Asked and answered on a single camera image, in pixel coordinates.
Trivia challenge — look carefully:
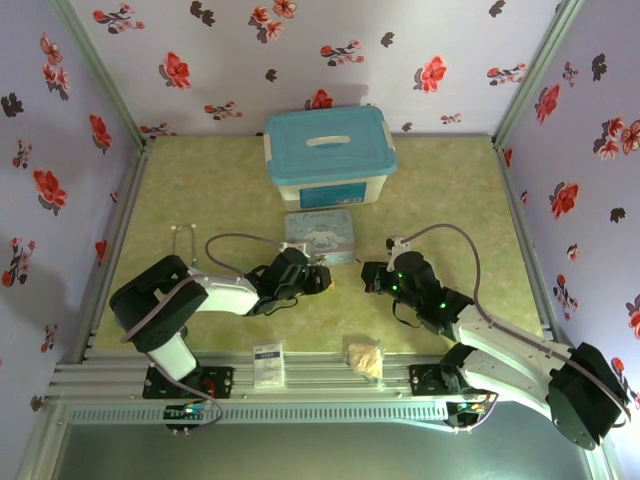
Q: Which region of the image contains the blue cartoon tin box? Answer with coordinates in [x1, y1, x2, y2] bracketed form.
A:
[283, 209, 356, 267]

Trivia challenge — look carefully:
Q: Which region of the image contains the clear bag with beige contents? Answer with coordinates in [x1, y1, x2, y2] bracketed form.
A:
[341, 336, 387, 387]

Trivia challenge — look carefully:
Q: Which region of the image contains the small white paper packet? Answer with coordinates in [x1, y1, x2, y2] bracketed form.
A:
[251, 340, 287, 389]

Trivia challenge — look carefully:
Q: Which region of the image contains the blue plastic storage box lid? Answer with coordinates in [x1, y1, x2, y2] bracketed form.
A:
[262, 105, 399, 188]

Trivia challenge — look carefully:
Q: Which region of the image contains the aluminium front frame rail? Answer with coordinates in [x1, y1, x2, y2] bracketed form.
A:
[48, 350, 569, 402]

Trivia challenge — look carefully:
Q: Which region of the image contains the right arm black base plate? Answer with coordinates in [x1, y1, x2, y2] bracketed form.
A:
[408, 363, 452, 397]

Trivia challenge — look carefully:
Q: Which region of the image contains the aluminium side frame rail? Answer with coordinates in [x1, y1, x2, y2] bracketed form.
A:
[491, 135, 560, 347]
[58, 138, 154, 365]

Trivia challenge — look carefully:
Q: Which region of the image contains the thin metal wire hook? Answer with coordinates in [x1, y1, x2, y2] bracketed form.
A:
[169, 223, 200, 267]

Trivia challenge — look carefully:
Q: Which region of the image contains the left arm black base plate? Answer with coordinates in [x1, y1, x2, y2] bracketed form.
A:
[143, 364, 236, 401]

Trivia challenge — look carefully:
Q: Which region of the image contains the grey slotted cable duct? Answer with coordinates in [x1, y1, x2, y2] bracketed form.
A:
[66, 404, 451, 425]

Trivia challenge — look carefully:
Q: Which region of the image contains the aluminium corner post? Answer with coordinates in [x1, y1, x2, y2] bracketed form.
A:
[491, 0, 584, 147]
[52, 0, 152, 147]

